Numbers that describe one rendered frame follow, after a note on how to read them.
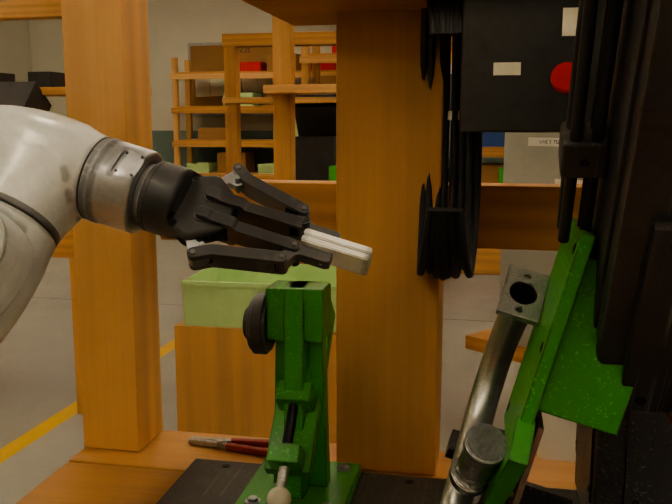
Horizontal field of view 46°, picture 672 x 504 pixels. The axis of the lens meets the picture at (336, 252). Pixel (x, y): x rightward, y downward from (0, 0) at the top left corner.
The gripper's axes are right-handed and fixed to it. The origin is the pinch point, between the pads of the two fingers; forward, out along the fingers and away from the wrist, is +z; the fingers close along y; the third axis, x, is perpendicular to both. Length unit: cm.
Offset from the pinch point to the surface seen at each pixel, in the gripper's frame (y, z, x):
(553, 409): -10.6, 23.2, -2.7
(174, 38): 717, -446, 703
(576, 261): -2.3, 20.9, -12.8
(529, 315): -2.1, 19.5, -2.6
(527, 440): -14.1, 21.6, -2.7
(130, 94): 24.9, -38.0, 15.3
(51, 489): -22, -30, 41
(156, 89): 664, -456, 756
